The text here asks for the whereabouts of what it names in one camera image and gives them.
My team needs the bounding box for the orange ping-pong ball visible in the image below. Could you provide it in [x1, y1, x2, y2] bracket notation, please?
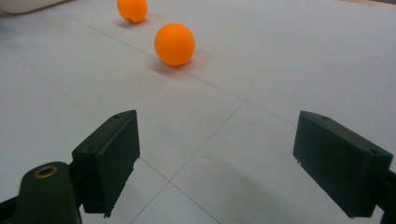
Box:
[116, 0, 149, 24]
[153, 22, 196, 67]

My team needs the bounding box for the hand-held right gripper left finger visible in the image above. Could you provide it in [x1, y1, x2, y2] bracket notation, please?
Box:
[71, 109, 141, 218]

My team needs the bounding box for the wooden table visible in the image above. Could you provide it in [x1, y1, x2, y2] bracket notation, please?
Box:
[340, 0, 396, 10]

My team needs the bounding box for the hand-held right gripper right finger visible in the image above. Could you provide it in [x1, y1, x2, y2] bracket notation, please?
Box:
[292, 110, 394, 218]

